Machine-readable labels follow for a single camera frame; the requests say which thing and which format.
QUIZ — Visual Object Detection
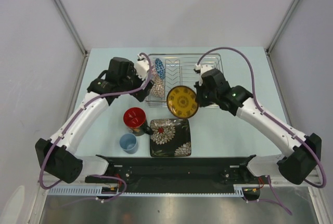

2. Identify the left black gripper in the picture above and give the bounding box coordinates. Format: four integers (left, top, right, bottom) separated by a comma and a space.
119, 62, 154, 102

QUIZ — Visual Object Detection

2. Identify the red patterned white bowl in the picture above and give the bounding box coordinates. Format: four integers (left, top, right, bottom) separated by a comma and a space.
150, 75, 165, 98

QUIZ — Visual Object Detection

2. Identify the blue triangle patterned bowl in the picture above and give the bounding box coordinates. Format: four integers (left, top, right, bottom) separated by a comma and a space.
155, 58, 165, 80

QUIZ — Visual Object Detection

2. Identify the yellow patterned round plate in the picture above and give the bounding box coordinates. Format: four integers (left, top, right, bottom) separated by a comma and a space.
166, 86, 199, 119

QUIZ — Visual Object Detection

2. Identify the red and black mug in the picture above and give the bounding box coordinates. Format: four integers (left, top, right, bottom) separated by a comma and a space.
123, 107, 153, 136

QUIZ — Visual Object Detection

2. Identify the steel wire dish rack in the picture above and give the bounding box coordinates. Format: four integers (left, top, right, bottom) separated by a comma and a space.
144, 52, 223, 108

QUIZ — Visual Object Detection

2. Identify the black floral square plate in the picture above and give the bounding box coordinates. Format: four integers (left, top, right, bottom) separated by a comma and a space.
149, 118, 192, 157

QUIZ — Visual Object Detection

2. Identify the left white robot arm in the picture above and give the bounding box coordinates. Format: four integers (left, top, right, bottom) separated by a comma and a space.
35, 52, 153, 189

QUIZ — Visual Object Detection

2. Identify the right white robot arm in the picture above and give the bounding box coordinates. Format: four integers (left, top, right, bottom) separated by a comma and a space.
194, 65, 322, 185

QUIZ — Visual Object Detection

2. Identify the light blue plastic cup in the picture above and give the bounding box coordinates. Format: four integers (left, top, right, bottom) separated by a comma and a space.
119, 133, 138, 154

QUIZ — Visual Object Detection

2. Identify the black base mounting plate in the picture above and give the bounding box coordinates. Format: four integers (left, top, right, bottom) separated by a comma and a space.
85, 157, 267, 194

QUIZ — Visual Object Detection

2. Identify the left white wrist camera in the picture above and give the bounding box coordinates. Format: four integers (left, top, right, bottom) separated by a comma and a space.
134, 54, 152, 81

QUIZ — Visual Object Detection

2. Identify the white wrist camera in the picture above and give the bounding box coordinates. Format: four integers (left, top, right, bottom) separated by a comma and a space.
194, 64, 214, 86
134, 54, 152, 81

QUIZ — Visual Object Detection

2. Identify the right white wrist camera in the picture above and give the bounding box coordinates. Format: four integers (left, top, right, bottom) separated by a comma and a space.
194, 64, 214, 86

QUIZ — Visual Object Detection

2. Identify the right slotted cable duct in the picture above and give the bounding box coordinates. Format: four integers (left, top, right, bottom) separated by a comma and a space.
235, 184, 261, 199

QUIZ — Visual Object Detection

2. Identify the slotted cable duct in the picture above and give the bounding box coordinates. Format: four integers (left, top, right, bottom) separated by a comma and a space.
48, 185, 120, 197
235, 184, 261, 199

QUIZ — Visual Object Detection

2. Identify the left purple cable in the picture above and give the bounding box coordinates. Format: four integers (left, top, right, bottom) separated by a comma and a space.
39, 51, 155, 204

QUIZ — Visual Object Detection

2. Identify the purple cable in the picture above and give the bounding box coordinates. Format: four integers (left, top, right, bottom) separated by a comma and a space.
196, 46, 327, 215
39, 51, 155, 204

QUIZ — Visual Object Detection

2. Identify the left slotted cable duct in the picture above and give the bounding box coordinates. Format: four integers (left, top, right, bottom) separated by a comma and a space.
48, 185, 120, 197

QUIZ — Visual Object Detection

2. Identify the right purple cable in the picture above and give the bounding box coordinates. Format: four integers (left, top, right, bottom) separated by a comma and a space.
196, 46, 327, 215

